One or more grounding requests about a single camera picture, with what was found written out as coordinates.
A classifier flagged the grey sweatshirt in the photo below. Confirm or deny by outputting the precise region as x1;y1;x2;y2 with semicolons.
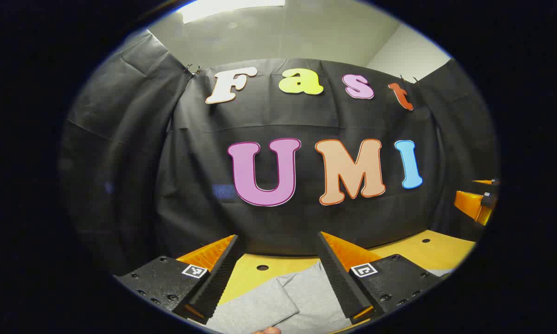
204;260;451;334

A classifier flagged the black backdrop cloth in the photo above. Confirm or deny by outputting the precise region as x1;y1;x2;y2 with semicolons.
58;29;499;279

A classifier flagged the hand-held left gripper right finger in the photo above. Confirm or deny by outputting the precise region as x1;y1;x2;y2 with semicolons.
317;231;446;325

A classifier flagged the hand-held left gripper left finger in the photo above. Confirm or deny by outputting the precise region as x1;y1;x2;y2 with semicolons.
114;234;242;325

